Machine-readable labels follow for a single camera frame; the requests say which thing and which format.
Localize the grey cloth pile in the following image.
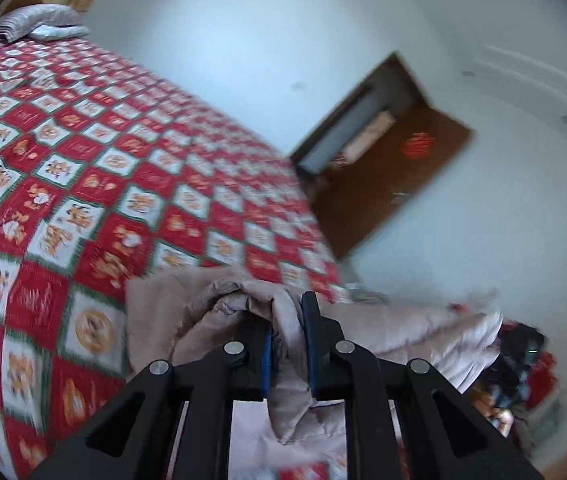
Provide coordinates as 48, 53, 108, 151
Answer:
346, 284, 389, 306

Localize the brown door frame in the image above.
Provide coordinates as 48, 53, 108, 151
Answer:
289, 51, 435, 182

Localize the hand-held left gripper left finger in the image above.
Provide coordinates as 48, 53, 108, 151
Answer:
28, 310, 272, 480

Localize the pale pink puffer jacket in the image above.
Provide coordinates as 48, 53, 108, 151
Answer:
126, 266, 505, 480

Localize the red paper door decoration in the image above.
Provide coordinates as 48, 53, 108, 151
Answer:
400, 132, 435, 159

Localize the striped pillow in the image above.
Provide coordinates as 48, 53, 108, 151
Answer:
0, 4, 90, 44

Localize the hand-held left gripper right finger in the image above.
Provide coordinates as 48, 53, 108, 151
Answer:
301, 290, 545, 480

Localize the brown wooden door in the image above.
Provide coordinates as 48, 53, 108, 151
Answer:
308, 107, 475, 261

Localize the red checked printed bedspread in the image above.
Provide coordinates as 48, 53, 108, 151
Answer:
0, 37, 559, 480

